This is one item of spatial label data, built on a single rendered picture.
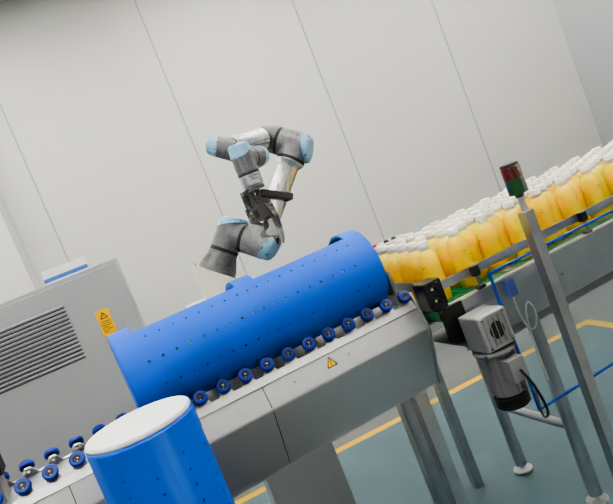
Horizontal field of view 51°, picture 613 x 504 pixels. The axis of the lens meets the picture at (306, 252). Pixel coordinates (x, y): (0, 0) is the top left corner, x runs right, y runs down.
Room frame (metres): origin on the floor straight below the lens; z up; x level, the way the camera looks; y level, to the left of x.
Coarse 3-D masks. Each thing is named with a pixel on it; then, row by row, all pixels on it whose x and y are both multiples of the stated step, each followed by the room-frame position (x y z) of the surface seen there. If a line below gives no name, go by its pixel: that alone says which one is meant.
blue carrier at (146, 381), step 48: (336, 240) 2.26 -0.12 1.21; (240, 288) 1.99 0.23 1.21; (288, 288) 1.99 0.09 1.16; (336, 288) 2.02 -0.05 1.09; (384, 288) 2.10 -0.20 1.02; (144, 336) 1.87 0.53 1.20; (192, 336) 1.87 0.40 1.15; (240, 336) 1.90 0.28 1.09; (288, 336) 1.97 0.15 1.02; (144, 384) 1.80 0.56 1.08; (192, 384) 1.86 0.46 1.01
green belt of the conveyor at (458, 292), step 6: (486, 282) 2.15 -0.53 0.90; (450, 288) 2.26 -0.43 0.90; (456, 288) 2.23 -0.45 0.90; (462, 288) 2.20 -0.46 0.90; (468, 288) 2.16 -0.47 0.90; (474, 288) 2.13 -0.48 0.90; (456, 294) 2.15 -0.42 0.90; (462, 294) 2.12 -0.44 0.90; (450, 300) 2.10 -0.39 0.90; (426, 312) 2.14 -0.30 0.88; (438, 312) 2.08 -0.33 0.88; (426, 318) 2.15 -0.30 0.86; (432, 318) 2.11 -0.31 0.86; (438, 318) 2.07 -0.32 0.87
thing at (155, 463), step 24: (192, 408) 1.59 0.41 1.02; (168, 432) 1.49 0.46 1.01; (192, 432) 1.54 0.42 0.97; (96, 456) 1.49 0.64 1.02; (120, 456) 1.46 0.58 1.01; (144, 456) 1.46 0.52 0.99; (168, 456) 1.48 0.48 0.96; (192, 456) 1.52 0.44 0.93; (120, 480) 1.46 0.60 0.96; (144, 480) 1.46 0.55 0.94; (168, 480) 1.47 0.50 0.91; (192, 480) 1.50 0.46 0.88; (216, 480) 1.56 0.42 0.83
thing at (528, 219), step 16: (528, 224) 2.00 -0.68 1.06; (528, 240) 2.03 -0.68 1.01; (544, 240) 2.01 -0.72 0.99; (544, 256) 2.01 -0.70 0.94; (544, 272) 2.01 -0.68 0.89; (544, 288) 2.04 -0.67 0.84; (560, 288) 2.01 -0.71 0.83; (560, 304) 2.00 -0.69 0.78; (560, 320) 2.02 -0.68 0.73; (576, 336) 2.01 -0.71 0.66; (576, 352) 2.00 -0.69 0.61; (576, 368) 2.02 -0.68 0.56; (592, 384) 2.01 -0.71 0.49; (592, 400) 2.00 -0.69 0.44; (592, 416) 2.03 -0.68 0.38; (608, 432) 2.01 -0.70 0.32; (608, 448) 2.01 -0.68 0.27; (608, 464) 2.03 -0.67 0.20
